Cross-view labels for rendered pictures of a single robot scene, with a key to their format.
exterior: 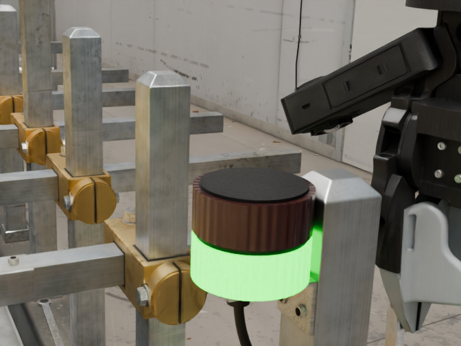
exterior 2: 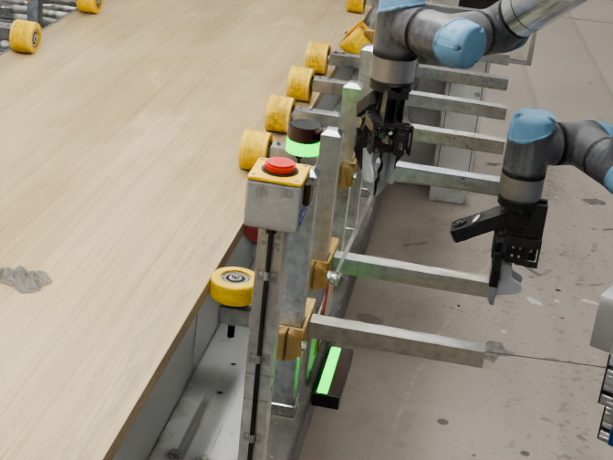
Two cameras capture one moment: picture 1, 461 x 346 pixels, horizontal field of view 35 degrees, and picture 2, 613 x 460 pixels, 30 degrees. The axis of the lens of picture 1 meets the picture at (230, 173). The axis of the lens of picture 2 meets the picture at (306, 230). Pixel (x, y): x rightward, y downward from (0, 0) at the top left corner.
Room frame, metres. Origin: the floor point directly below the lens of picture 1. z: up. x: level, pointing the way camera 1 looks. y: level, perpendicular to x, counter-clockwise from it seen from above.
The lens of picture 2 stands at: (-1.19, -1.08, 1.74)
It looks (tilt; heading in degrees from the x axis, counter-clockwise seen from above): 24 degrees down; 34
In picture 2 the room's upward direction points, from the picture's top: 6 degrees clockwise
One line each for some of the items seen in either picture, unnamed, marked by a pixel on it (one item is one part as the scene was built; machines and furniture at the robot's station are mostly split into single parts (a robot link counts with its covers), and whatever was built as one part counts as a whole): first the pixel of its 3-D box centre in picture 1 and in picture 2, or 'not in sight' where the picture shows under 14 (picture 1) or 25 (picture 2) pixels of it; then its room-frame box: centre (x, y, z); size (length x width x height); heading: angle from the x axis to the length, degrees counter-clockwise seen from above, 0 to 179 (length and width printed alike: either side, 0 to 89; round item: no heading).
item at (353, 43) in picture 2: not in sight; (355, 42); (1.46, 0.63, 0.93); 0.09 x 0.08 x 0.09; 117
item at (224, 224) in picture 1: (253, 206); (305, 130); (0.34, -0.01, 1.10); 0.06 x 0.06 x 0.02
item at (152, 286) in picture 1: (151, 266); (345, 165); (0.60, 0.07, 0.95); 0.13 x 0.06 x 0.05; 27
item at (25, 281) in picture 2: not in sight; (25, 273); (-0.12, 0.17, 0.91); 0.09 x 0.07 x 0.02; 95
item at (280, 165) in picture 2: not in sight; (280, 168); (-0.10, -0.28, 1.22); 0.04 x 0.04 x 0.02
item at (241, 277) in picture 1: (250, 254); (303, 144); (0.34, -0.01, 1.07); 0.06 x 0.06 x 0.02
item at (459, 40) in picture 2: not in sight; (452, 37); (0.41, -0.23, 1.30); 0.11 x 0.11 x 0.08; 80
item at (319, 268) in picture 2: not in sight; (316, 262); (0.38, -0.04, 0.85); 0.13 x 0.06 x 0.05; 27
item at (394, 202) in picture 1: (402, 196); (368, 144); (0.40, -0.10, 1.09); 0.05 x 0.02 x 0.09; 137
